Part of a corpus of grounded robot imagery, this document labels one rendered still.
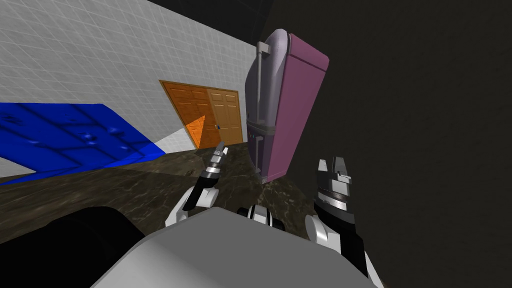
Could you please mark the light orange door leaf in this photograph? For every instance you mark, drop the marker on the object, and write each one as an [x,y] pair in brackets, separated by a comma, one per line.
[230,116]

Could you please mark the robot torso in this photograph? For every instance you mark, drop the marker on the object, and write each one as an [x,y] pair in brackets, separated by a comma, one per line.
[224,256]

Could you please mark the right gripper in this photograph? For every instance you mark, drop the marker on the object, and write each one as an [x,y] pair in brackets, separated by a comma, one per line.
[334,186]

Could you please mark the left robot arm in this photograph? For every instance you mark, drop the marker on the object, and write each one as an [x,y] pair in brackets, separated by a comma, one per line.
[198,196]

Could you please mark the dark orange door leaf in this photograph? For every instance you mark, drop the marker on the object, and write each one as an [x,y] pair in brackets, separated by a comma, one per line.
[188,108]

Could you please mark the grey tall refrigerator door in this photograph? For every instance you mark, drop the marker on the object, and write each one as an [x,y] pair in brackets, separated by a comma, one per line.
[278,80]

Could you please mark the purple refrigerator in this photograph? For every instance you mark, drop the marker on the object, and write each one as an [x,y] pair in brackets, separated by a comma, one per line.
[298,112]

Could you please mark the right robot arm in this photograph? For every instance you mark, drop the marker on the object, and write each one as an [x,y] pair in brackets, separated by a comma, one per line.
[342,236]

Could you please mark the blue cabinet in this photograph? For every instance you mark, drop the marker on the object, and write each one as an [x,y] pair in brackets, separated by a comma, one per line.
[68,136]

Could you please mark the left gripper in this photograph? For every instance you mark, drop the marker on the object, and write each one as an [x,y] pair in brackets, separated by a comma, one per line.
[216,162]

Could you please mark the grey short refrigerator door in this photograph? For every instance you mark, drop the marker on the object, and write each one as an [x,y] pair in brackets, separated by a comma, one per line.
[267,154]

